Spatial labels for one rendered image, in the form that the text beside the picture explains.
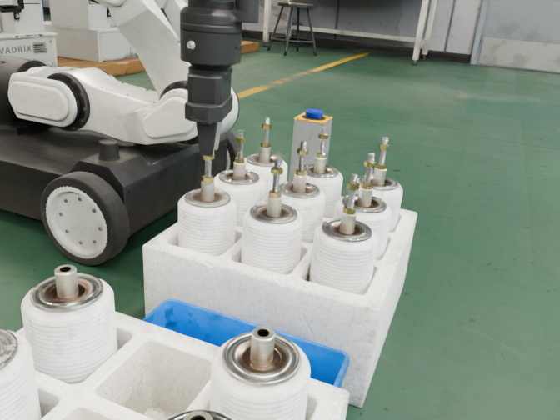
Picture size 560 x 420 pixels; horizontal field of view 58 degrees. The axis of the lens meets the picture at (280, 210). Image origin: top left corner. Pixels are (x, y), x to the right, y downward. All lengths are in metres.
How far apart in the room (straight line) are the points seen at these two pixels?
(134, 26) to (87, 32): 2.25
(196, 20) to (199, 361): 0.44
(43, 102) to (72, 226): 0.35
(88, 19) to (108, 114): 2.15
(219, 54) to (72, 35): 2.81
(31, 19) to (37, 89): 1.76
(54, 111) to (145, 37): 0.31
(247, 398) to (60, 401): 0.20
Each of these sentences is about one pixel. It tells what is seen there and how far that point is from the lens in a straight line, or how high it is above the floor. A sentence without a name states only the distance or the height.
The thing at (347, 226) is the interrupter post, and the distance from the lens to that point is 0.76.
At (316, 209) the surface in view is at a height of 0.23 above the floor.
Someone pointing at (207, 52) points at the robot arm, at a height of 0.49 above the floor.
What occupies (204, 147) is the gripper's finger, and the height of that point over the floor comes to 0.35.
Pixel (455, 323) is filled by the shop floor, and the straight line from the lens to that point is 1.08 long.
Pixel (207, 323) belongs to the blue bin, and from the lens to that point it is 0.81.
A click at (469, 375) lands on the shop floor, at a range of 0.96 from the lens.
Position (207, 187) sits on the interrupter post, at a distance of 0.83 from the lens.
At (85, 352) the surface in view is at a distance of 0.61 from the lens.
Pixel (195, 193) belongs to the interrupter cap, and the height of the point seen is 0.25.
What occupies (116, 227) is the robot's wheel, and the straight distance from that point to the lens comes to 1.08.
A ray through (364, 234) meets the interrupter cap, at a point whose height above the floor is 0.25.
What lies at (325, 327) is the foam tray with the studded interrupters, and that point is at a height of 0.13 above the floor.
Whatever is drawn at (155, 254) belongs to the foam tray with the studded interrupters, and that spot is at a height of 0.17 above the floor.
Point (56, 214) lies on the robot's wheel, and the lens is 1.19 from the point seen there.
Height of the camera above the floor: 0.58
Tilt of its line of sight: 24 degrees down
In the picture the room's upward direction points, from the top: 5 degrees clockwise
